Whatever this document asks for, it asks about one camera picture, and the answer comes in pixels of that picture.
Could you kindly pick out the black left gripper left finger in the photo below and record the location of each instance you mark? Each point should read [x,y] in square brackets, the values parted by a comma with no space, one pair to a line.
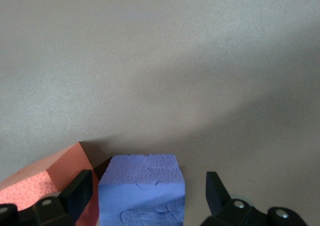
[50,211]

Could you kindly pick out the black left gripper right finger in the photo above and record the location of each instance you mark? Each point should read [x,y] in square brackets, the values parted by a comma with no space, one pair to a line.
[237,213]

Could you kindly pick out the orange foam block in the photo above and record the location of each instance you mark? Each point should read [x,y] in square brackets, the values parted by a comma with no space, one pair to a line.
[67,161]

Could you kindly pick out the purple foam block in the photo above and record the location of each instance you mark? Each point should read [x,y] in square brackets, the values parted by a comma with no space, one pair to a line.
[142,191]

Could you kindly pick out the brown paper table cover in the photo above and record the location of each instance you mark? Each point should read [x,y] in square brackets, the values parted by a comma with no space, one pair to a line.
[150,61]

